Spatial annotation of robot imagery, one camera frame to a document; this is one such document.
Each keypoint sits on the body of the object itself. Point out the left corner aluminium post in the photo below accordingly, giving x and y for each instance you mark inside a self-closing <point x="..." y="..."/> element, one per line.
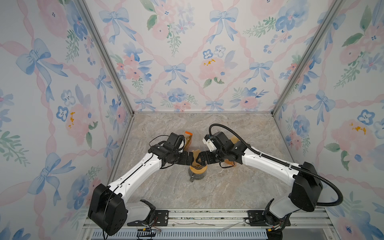
<point x="90" y="24"/>

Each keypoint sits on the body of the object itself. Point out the coffee filter pack orange clip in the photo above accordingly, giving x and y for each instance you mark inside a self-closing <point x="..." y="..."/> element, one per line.
<point x="188" y="137"/>

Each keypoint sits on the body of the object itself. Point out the right corner aluminium post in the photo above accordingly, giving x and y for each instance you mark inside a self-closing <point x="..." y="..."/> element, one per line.
<point x="328" y="19"/>

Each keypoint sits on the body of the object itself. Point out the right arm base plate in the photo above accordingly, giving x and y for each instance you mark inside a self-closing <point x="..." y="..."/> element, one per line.
<point x="257" y="218"/>

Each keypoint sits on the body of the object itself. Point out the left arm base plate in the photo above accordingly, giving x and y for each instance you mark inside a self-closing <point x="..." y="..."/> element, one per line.
<point x="159" y="218"/>

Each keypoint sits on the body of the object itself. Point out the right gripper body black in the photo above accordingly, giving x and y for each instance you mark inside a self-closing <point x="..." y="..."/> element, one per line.
<point x="210" y="158"/>

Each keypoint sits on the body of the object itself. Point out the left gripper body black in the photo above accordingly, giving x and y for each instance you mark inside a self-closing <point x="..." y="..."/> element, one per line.
<point x="182" y="157"/>

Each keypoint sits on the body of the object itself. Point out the grey glass carafe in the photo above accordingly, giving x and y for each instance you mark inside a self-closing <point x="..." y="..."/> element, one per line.
<point x="196" y="177"/>

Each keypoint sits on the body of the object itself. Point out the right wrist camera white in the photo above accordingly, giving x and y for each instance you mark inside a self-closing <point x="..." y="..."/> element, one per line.
<point x="209" y="143"/>

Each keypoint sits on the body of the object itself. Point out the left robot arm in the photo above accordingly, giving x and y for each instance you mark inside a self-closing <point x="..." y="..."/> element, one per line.
<point x="109" y="207"/>

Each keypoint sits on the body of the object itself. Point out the corner aluminium post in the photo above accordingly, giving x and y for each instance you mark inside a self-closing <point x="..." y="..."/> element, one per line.
<point x="328" y="19"/>
<point x="90" y="24"/>

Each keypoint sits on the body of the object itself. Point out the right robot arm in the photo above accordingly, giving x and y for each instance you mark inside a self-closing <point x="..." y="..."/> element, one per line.
<point x="305" y="188"/>

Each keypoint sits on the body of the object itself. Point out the aluminium front rail frame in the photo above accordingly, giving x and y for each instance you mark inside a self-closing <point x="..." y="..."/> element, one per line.
<point x="221" y="224"/>

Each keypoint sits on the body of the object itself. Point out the orange glass carafe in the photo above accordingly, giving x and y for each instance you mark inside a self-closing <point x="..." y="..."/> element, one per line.
<point x="229" y="164"/>

